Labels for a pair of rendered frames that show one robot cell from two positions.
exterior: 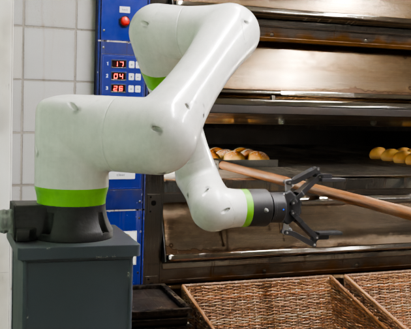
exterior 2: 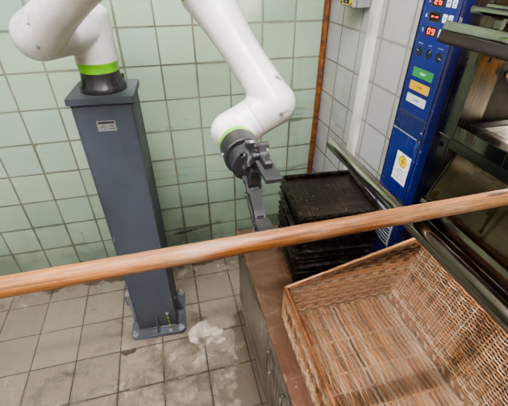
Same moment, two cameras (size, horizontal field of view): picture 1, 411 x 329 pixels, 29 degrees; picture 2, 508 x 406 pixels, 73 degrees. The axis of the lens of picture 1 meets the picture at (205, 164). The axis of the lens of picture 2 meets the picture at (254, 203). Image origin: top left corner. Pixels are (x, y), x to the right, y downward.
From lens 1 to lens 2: 225 cm
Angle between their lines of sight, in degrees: 94
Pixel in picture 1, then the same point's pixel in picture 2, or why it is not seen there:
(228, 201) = (214, 128)
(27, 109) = (388, 17)
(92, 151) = not seen: hidden behind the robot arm
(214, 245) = (472, 225)
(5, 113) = (372, 19)
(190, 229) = (463, 192)
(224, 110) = (479, 49)
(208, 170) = (249, 97)
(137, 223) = (414, 153)
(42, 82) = not seen: outside the picture
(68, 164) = not seen: hidden behind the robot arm
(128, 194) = (415, 122)
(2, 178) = (362, 72)
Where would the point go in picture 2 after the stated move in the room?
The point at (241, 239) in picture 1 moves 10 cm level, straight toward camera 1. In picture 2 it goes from (505, 243) to (460, 238)
